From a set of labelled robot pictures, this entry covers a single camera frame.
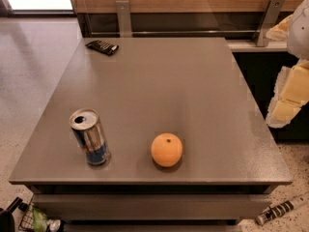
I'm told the Red Bull can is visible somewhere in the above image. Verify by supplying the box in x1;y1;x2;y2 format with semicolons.
70;108;110;165

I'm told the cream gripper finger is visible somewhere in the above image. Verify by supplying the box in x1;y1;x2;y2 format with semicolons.
266;14;293;42
266;61;309;129

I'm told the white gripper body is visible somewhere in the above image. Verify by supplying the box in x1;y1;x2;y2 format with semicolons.
287;0;309;60

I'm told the grey cabinet drawer front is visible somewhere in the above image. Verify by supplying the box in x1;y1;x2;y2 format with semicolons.
33;194;270;220

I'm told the black white striped tool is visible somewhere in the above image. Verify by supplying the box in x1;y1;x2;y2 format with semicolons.
256;193;308;226

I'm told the left metal bracket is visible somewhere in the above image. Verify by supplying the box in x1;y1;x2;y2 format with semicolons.
116;0;132;38

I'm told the black object on floor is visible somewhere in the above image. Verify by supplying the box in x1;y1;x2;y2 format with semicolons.
0;197;22;232

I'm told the orange fruit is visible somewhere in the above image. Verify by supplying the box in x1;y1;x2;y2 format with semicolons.
151;133;183;167

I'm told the right metal bracket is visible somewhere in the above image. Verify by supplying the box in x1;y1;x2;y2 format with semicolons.
253;0;285;47

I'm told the horizontal metal rail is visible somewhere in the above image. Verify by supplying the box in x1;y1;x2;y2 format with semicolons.
84;30;259;39

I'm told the metal bracket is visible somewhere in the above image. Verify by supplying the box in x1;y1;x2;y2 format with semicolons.
253;0;285;47
116;0;132;38

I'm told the wire basket with items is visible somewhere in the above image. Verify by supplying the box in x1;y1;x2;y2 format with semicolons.
18;203;66;232

